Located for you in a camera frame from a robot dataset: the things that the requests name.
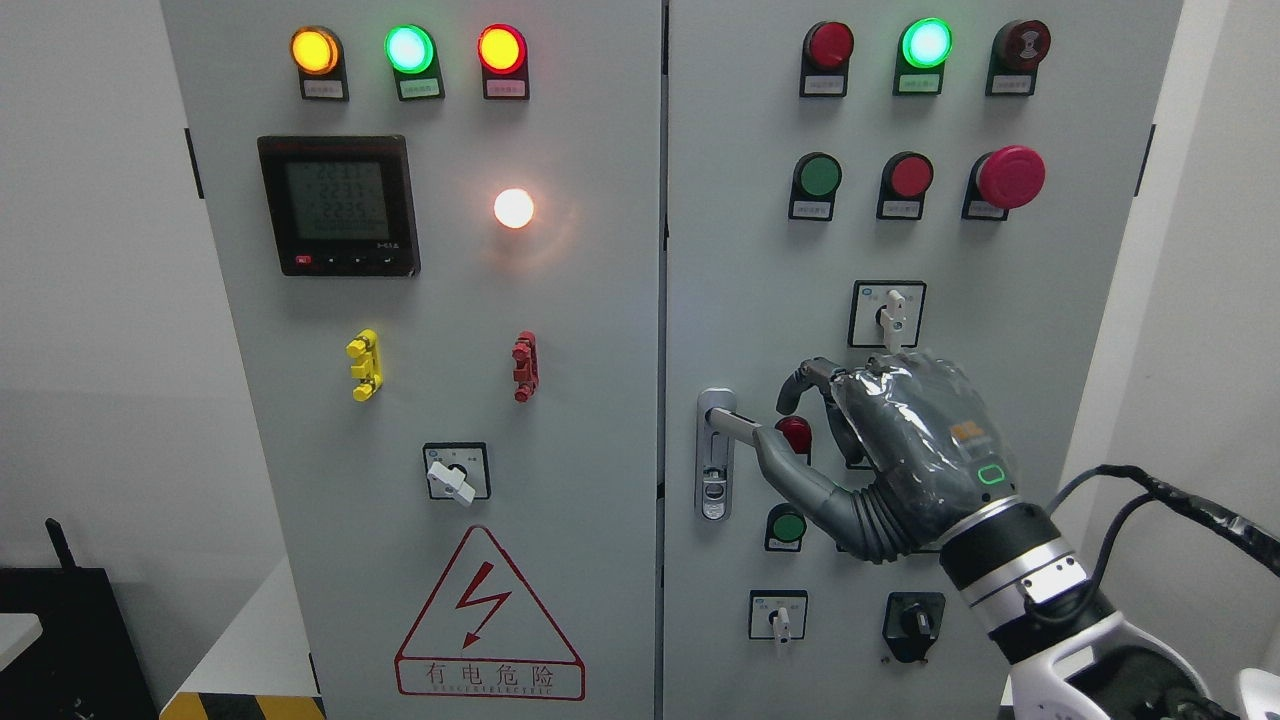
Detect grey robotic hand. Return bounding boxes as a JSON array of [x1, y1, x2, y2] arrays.
[[751, 352, 1016, 562]]

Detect white platform with hazard stripes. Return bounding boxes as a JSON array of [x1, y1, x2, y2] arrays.
[[157, 541, 1204, 720]]

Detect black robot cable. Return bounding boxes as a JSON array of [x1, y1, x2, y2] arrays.
[[1020, 464, 1280, 633]]

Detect yellow terminal post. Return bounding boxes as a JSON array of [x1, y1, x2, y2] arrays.
[[346, 328, 384, 402]]

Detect green indicator light top row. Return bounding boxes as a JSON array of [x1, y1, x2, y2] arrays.
[[893, 17, 954, 96]]

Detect white rotary switch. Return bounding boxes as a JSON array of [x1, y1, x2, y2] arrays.
[[748, 589, 809, 659], [847, 281, 927, 354]]

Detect red indicator light middle left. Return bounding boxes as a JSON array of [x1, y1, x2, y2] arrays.
[[774, 415, 813, 465]]

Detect green indicator light left door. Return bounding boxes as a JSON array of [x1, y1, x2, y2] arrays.
[[384, 24, 445, 101]]

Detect green push button lower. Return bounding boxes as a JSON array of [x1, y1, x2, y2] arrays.
[[763, 503, 808, 553]]

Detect white rotary switch lower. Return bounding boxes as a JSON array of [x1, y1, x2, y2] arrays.
[[748, 589, 809, 659]]

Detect silver door handle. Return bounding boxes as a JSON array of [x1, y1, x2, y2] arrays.
[[695, 388, 760, 521]]

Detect red electrical hazard sticker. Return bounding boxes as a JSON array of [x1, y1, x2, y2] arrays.
[[396, 525, 586, 701]]

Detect black box with antenna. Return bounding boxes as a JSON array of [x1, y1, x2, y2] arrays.
[[1, 518, 157, 719]]

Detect red indicator light top row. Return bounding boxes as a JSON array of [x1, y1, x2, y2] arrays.
[[799, 20, 855, 97]]

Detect dark red buzzer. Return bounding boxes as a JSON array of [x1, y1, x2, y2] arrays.
[[986, 19, 1052, 97]]

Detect white rotary switch left door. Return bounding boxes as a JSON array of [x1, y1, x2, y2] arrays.
[[422, 441, 492, 507]]

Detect grey cabinet door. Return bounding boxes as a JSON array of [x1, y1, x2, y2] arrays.
[[163, 1, 664, 657], [664, 0, 1184, 720]]

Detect red emergency stop button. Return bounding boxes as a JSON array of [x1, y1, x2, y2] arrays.
[[961, 145, 1046, 222]]

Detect green push button upper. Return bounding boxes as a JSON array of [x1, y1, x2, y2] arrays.
[[788, 152, 842, 222]]

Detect white rotary switch upper right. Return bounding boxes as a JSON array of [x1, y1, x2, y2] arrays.
[[847, 281, 927, 354]]

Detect red push button upper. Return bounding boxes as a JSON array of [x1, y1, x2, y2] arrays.
[[876, 151, 934, 222]]

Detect yellow indicator light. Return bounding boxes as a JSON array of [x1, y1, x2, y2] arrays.
[[291, 26, 349, 102]]

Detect red terminal post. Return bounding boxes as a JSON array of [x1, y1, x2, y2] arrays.
[[511, 331, 540, 404]]

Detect green push button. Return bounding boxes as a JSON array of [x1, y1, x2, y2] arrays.
[[788, 152, 842, 222], [763, 503, 808, 553]]

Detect white indicator light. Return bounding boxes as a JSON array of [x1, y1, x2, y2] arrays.
[[493, 187, 536, 231]]

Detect red indicator light left door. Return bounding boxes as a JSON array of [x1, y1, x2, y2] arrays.
[[477, 23, 530, 101]]

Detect black digital power meter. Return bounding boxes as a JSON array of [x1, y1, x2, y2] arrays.
[[257, 135, 420, 277]]

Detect black rotary switch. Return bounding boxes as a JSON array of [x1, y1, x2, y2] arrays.
[[881, 591, 946, 664]]

